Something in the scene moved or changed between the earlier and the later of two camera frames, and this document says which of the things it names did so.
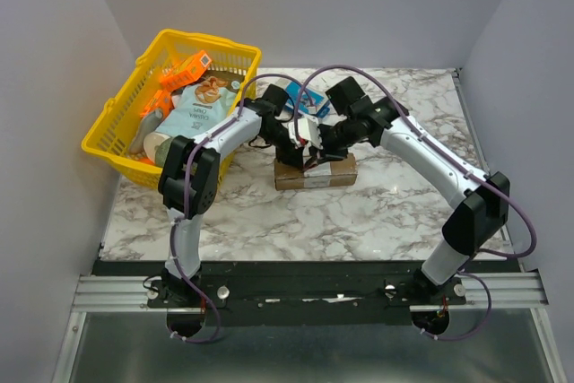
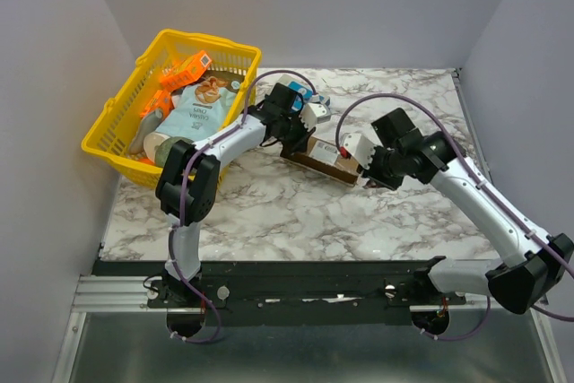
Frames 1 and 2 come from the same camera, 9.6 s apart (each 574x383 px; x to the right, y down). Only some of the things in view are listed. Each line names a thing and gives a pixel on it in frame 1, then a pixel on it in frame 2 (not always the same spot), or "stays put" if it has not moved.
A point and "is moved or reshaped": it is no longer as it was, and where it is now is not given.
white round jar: (152, 140) stays put
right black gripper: (330, 144) to (377, 172)
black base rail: (303, 293) stays put
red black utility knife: (309, 162) to (370, 184)
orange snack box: (186, 72) stays put
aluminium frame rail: (113, 293) stays put
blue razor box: (310, 101) stays put
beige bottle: (145, 128) stays put
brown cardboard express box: (328, 172) is moved or reshaped
